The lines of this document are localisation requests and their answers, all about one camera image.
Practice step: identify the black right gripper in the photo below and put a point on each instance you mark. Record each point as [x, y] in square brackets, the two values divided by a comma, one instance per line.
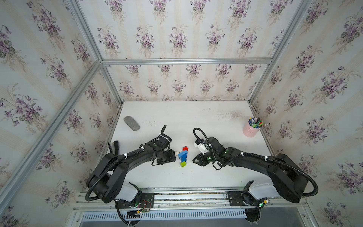
[200, 159]

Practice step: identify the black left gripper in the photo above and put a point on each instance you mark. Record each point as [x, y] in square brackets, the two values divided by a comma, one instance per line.
[172, 158]

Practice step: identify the light blue long lego brick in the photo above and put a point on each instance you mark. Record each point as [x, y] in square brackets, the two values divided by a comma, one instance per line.
[183, 155]

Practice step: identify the green square lego brick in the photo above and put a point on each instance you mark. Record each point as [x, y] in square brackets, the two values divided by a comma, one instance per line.
[183, 164]

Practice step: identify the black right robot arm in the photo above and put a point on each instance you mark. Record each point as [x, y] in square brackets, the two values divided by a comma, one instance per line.
[286, 179]

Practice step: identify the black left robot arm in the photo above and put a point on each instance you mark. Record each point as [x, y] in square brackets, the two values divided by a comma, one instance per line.
[107, 181]

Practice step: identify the black stapler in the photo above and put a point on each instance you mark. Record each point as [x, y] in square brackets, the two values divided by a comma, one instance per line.
[114, 148]

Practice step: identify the pink pen cup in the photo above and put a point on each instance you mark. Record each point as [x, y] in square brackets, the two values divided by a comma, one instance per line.
[249, 131]

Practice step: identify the pens in cup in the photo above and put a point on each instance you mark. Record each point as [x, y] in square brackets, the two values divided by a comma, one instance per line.
[257, 123]

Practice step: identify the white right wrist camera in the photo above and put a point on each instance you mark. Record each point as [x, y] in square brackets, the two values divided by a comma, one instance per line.
[201, 146]

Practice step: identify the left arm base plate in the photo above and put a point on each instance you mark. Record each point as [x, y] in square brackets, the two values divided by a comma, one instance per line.
[142, 201]

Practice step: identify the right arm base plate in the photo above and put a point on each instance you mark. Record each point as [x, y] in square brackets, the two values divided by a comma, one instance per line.
[238, 198]

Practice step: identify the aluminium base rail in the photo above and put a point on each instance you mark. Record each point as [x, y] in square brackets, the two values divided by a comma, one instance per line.
[189, 207]

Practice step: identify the aluminium enclosure frame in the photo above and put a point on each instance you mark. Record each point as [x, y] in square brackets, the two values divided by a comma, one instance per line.
[300, 63]

